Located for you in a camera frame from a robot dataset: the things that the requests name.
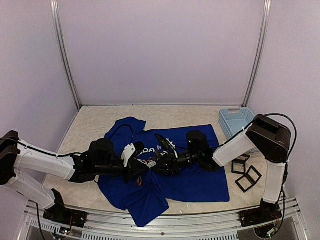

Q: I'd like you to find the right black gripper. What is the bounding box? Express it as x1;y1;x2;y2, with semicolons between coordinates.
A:
151;149;202;175

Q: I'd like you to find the round brooch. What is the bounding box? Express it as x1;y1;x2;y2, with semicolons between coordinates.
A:
147;161;157;168

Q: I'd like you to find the round brooch badge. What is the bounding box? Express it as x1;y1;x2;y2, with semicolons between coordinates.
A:
136;176;143;188

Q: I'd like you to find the blue printed t-shirt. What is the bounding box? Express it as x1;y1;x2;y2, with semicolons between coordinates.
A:
98;117;230;227

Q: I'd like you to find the black display box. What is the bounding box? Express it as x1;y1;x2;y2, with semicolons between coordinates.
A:
235;165;262;193
231;154;251;175

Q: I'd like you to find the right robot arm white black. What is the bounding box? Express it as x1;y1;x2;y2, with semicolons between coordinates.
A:
152;113;298;222

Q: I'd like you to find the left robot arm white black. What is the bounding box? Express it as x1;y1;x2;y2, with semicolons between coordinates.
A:
0;130;149;223

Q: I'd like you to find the light blue plastic basket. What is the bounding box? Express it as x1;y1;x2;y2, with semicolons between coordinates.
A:
218;107;256;140

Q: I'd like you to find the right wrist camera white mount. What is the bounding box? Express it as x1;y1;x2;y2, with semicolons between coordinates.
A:
154;133;179;159

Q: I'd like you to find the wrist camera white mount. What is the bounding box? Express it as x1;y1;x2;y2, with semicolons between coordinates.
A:
154;133;179;159
120;141;145;168

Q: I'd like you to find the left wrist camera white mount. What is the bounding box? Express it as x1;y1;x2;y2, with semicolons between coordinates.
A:
120;141;145;168

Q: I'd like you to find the front aluminium rail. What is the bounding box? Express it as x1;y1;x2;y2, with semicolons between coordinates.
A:
24;206;303;240

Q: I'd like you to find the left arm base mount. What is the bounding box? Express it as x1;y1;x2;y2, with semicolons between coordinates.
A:
43;189;88;228

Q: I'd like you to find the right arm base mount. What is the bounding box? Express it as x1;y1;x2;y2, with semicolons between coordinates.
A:
239;199;283;228

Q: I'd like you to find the left aluminium frame post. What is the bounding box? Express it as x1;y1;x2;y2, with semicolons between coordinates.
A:
50;0;82;111

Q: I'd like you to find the aluminium frame post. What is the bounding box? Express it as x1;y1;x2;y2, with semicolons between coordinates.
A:
241;0;272;108
50;0;82;111

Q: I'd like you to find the right aluminium frame post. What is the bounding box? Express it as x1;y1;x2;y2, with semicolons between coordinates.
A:
241;0;272;108

